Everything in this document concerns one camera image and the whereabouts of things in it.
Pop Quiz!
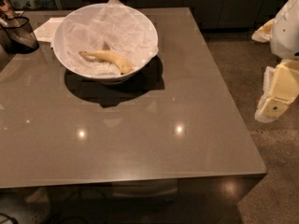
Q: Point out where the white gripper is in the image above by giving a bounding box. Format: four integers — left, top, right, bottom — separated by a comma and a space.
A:
251, 0, 299, 123

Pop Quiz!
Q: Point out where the yellow banana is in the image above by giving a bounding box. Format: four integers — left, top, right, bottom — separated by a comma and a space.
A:
78, 50, 133, 75

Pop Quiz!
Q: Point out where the white bowl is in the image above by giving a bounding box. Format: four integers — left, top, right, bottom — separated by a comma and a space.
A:
51, 2, 159, 85

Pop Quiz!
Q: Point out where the white crumpled paper liner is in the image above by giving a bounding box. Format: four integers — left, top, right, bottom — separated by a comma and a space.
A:
61, 0, 159, 77

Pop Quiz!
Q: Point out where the white paper sheet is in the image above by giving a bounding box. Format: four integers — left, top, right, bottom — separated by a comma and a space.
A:
34, 17, 64, 43

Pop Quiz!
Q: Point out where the dark mesh basket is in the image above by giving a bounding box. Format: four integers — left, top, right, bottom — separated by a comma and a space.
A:
0, 17, 39, 54

